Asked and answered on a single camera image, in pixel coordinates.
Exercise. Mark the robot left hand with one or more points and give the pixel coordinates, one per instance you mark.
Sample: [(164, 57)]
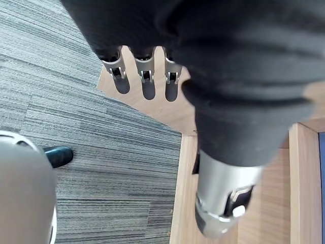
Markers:
[(228, 76)]

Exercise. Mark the dark robot foot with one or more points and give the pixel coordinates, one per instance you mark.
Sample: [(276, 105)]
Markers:
[(59, 155)]

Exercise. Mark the silver robot leg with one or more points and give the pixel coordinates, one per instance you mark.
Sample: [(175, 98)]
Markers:
[(25, 188)]

